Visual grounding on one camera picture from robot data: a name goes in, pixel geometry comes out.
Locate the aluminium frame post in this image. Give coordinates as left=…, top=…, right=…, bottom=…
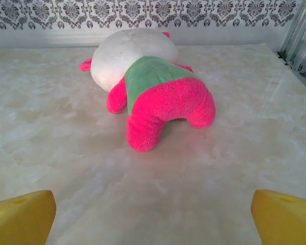
left=279, top=0, right=306, bottom=69

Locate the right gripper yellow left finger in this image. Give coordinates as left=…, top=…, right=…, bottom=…
left=0, top=190, right=57, bottom=245

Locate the aluminium back rail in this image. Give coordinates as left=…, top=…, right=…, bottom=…
left=0, top=30, right=284, bottom=49

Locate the pink white green plush toy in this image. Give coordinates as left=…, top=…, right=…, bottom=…
left=79, top=27, right=217, bottom=154

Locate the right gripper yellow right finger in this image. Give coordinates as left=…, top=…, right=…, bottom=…
left=251, top=189, right=306, bottom=245

